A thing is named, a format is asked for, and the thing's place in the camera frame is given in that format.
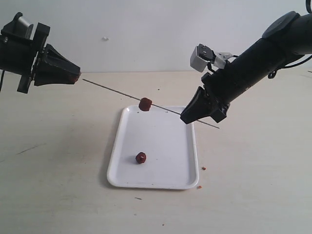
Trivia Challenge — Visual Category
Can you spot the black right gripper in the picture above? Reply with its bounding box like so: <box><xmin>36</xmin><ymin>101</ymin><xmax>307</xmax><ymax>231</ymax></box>
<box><xmin>180</xmin><ymin>72</ymin><xmax>230</xmax><ymax>124</ymax></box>

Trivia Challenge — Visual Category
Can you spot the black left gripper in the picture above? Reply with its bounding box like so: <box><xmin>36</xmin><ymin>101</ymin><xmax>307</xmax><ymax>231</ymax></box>
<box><xmin>0</xmin><ymin>16</ymin><xmax>80</xmax><ymax>94</ymax></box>

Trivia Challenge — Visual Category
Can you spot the red date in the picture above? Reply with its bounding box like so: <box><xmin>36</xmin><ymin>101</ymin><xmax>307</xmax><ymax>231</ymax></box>
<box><xmin>136</xmin><ymin>152</ymin><xmax>147</xmax><ymax>164</ymax></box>
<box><xmin>69</xmin><ymin>74</ymin><xmax>80</xmax><ymax>84</ymax></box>
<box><xmin>138</xmin><ymin>97</ymin><xmax>153</xmax><ymax>112</ymax></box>

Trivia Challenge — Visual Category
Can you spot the red date top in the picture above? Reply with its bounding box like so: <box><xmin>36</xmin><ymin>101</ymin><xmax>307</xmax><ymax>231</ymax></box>
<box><xmin>138</xmin><ymin>97</ymin><xmax>153</xmax><ymax>112</ymax></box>

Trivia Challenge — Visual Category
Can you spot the thin metal skewer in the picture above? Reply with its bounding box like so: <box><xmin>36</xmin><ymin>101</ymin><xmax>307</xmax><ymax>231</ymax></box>
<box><xmin>82</xmin><ymin>78</ymin><xmax>220</xmax><ymax>129</ymax></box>

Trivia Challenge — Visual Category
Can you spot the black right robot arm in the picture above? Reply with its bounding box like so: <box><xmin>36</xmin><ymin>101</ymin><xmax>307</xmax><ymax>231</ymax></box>
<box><xmin>180</xmin><ymin>11</ymin><xmax>312</xmax><ymax>124</ymax></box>

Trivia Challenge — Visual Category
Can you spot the white rectangular plastic tray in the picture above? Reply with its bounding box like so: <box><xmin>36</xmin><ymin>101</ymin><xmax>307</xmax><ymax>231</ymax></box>
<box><xmin>107</xmin><ymin>105</ymin><xmax>199</xmax><ymax>190</ymax></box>

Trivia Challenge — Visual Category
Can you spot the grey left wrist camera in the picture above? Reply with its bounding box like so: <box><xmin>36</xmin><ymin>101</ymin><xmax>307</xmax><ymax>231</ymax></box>
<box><xmin>14</xmin><ymin>12</ymin><xmax>34</xmax><ymax>39</ymax></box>

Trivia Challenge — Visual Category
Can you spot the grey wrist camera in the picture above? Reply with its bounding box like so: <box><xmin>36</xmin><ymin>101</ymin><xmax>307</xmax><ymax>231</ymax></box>
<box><xmin>190</xmin><ymin>44</ymin><xmax>237</xmax><ymax>73</ymax></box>
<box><xmin>14</xmin><ymin>12</ymin><xmax>34</xmax><ymax>39</ymax></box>

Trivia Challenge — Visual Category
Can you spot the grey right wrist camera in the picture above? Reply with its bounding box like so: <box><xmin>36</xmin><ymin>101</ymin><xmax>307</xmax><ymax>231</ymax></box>
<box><xmin>190</xmin><ymin>44</ymin><xmax>237</xmax><ymax>73</ymax></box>

